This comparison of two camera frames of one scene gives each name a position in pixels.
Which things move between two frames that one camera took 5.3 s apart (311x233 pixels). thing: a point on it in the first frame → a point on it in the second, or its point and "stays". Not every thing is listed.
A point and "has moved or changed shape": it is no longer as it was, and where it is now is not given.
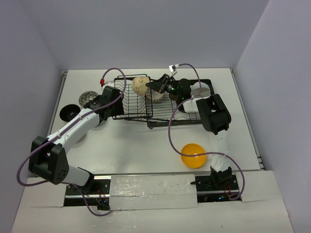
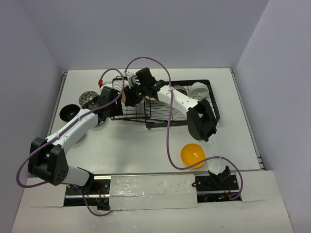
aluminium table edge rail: (64, 73) stays
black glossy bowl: (68, 111) stays
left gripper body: (116, 107) stays
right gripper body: (168, 86) → (136, 93)
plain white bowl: (198, 92) stays
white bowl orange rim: (156, 95) has moved or changed shape
